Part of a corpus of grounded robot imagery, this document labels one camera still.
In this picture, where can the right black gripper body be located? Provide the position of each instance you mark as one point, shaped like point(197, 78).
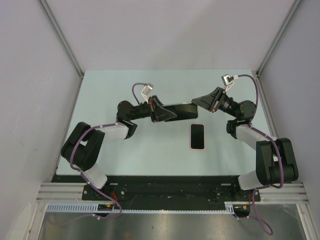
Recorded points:
point(224, 104)

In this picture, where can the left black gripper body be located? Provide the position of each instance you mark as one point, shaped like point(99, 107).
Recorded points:
point(146, 110)

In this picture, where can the black phone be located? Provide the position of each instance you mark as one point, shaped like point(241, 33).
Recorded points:
point(183, 111)

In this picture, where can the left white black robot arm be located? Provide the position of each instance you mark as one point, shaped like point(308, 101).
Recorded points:
point(83, 145)

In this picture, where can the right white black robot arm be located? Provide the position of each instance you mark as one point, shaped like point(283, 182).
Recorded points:
point(275, 161)

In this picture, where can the pink cased phone on table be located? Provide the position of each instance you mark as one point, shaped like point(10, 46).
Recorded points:
point(197, 136)

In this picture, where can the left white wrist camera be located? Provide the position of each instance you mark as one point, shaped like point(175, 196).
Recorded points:
point(146, 91)

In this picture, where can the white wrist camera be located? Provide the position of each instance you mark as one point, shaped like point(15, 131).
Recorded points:
point(228, 81)
point(146, 91)

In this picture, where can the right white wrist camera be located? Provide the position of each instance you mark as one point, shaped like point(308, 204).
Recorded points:
point(228, 81)

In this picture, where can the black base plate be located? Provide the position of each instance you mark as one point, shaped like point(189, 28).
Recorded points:
point(193, 189)

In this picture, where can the white slotted cable duct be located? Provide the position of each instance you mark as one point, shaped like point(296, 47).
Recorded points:
point(104, 208)

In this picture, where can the right aluminium corner post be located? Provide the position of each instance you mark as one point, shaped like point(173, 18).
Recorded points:
point(294, 8)

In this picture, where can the aluminium corner post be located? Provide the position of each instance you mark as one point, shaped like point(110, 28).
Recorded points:
point(54, 24)
point(294, 8)

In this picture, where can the left aluminium corner post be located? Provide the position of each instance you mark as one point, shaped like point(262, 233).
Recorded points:
point(54, 24)

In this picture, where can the aluminium frame rail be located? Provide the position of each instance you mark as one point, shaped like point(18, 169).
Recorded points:
point(290, 193)

